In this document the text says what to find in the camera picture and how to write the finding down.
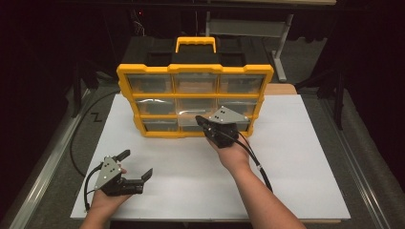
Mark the aluminium floor rail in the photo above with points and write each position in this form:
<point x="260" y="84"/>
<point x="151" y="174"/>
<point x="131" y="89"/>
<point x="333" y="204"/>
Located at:
<point x="47" y="165"/>
<point x="353" y="165"/>

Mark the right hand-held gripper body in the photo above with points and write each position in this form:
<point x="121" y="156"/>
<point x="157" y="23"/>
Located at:
<point x="223" y="133"/>

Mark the person's right hand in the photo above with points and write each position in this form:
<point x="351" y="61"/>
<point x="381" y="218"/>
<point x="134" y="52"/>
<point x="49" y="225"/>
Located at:
<point x="234" y="157"/>

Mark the grey metal stand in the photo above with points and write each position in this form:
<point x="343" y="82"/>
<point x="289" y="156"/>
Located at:
<point x="248" y="28"/>

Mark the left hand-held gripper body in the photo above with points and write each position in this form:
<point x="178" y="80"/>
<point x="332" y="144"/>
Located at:
<point x="108" y="176"/>

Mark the black stand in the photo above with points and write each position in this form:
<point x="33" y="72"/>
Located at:
<point x="76" y="95"/>
<point x="339" y="101"/>

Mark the yellow and black organizer case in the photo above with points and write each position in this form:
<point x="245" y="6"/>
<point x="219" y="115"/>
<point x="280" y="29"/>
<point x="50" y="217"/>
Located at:
<point x="194" y="69"/>

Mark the set of clear organizer drawers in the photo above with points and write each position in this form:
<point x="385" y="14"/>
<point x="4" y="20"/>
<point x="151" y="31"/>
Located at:
<point x="149" y="83"/>

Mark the clear plastic drawer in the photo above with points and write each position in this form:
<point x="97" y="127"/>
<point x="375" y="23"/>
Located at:
<point x="187" y="106"/>

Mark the person's left hand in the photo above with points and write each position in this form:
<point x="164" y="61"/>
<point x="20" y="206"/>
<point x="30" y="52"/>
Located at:
<point x="103" y="205"/>

